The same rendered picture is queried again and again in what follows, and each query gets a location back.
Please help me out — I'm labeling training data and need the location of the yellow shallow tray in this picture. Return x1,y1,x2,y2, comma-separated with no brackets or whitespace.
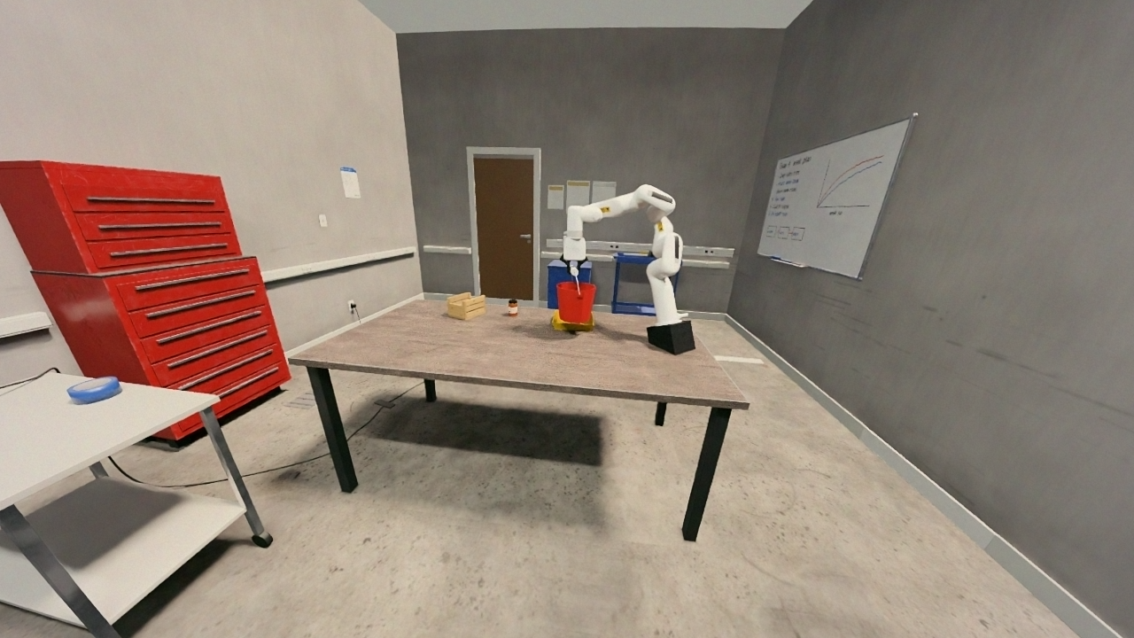
552,311,594,331

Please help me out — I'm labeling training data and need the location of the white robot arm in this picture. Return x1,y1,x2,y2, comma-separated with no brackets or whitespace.
562,185,687,326

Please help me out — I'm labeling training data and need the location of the light wooden slatted crate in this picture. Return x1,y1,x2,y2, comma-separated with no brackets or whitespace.
447,292,485,321

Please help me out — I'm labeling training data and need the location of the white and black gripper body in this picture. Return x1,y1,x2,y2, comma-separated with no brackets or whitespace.
562,237,586,261

